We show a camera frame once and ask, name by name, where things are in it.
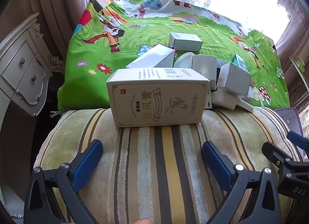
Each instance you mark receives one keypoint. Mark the brown drape curtain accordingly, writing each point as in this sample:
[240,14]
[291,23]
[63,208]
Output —
[60,8]

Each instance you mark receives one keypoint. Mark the white medicine box with barcode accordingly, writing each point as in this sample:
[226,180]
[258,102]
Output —
[152,57]

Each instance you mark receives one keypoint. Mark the white box with grey side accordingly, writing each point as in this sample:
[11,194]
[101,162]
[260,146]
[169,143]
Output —
[184,41]

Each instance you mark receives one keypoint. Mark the red and blue toy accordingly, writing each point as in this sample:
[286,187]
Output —
[171,46]

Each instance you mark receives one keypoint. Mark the striped plush cushion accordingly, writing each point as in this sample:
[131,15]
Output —
[157,178]

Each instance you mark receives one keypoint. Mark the plain white box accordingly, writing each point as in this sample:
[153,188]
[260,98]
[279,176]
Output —
[204,66]

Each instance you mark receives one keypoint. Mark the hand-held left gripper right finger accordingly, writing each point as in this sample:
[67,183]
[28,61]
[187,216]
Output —
[217,163]

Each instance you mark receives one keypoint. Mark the green cartoon printed bedsheet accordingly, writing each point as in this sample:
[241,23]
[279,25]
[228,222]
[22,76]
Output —
[144,33]

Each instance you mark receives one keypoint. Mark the teal patterned box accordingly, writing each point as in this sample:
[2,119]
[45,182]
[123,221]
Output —
[237,63]

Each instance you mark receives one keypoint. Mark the person's left hand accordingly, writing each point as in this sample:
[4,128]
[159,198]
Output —
[144,221]

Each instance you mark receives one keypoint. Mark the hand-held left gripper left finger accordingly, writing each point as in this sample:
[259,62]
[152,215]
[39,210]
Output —
[88,163]

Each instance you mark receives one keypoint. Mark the white standing shelf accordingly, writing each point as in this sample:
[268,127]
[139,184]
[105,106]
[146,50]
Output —
[295,69]

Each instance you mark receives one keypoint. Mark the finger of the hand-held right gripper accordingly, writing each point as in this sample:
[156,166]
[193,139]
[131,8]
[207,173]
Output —
[298,138]
[272,152]

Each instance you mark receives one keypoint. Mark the white ornate nightstand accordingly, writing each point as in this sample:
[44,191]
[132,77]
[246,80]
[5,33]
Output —
[21,69]

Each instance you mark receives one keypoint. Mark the small white square box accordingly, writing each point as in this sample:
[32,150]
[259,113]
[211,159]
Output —
[234,79]

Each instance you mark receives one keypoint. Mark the patterned mauve curtain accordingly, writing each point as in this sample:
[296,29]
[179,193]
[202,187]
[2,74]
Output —
[289,45]

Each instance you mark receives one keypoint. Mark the purple cardboard box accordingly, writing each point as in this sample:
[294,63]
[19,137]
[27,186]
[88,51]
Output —
[287,117]

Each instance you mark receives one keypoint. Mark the large beige box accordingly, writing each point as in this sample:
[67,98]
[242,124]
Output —
[157,100]

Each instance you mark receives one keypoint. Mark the green tissue pack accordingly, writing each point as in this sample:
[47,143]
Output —
[299,63]

